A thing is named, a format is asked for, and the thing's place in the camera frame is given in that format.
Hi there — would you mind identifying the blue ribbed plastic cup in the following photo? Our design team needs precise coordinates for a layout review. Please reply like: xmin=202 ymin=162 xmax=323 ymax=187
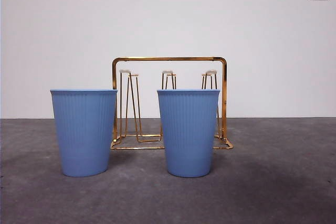
xmin=49 ymin=89 xmax=118 ymax=178
xmin=156 ymin=89 xmax=221 ymax=178

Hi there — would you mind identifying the gold wire cup rack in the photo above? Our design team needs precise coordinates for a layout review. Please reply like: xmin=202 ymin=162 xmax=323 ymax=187
xmin=110 ymin=56 xmax=234 ymax=151

